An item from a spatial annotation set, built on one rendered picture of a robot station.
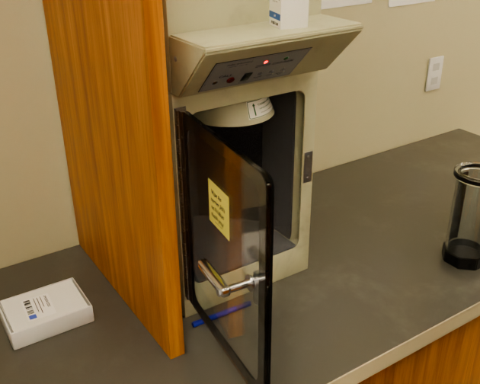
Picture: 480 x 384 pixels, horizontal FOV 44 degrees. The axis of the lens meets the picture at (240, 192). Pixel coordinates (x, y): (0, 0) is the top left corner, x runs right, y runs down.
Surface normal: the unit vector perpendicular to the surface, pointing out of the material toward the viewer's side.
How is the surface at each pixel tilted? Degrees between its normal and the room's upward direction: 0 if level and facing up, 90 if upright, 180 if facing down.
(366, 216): 0
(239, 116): 66
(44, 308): 0
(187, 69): 90
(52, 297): 0
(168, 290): 90
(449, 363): 90
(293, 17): 90
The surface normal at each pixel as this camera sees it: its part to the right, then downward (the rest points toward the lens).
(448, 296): -0.01, -0.89
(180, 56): -0.83, 0.25
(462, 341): 0.55, 0.37
